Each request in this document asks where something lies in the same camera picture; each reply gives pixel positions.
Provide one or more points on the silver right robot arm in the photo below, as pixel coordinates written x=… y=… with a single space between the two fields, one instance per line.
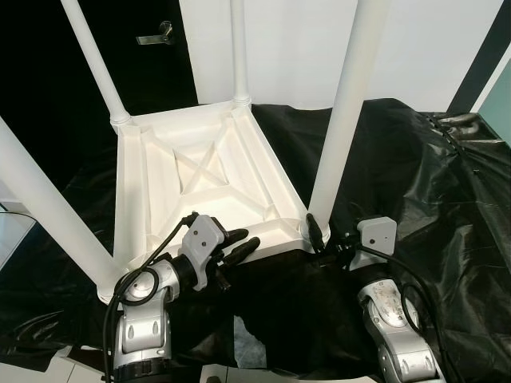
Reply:
x=399 y=319

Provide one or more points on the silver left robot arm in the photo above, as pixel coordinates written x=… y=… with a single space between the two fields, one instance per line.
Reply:
x=140 y=335

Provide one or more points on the pale tape patch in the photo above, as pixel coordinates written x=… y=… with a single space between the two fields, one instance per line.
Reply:
x=249 y=347

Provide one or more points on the black plastic cover sheet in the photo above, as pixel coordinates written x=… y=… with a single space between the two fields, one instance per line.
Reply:
x=447 y=239

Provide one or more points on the teal glass panel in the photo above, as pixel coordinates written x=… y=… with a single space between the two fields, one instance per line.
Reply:
x=499 y=108

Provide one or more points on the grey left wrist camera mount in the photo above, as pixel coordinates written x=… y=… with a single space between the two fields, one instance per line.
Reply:
x=204 y=235

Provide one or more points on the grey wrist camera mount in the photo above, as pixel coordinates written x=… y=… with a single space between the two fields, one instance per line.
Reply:
x=204 y=235
x=377 y=235

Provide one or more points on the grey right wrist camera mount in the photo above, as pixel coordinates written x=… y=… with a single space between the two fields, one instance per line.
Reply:
x=377 y=235

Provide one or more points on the black window frame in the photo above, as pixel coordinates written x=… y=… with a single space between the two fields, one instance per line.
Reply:
x=479 y=64

